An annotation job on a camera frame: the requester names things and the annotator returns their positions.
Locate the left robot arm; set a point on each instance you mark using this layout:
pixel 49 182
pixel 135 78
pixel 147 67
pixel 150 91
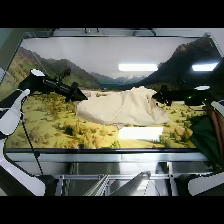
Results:
pixel 13 116

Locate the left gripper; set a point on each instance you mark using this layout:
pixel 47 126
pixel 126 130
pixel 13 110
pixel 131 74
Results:
pixel 74 93

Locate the cream T-shirt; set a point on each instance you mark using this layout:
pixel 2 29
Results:
pixel 123 108

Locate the silver frame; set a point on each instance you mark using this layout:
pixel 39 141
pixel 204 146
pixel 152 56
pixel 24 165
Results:
pixel 100 158

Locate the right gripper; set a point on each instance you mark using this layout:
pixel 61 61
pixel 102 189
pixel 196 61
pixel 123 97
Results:
pixel 163 97

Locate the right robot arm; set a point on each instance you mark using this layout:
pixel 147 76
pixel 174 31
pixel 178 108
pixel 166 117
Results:
pixel 203 184

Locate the brown garment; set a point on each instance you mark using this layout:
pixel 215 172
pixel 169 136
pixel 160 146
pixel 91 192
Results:
pixel 218 128

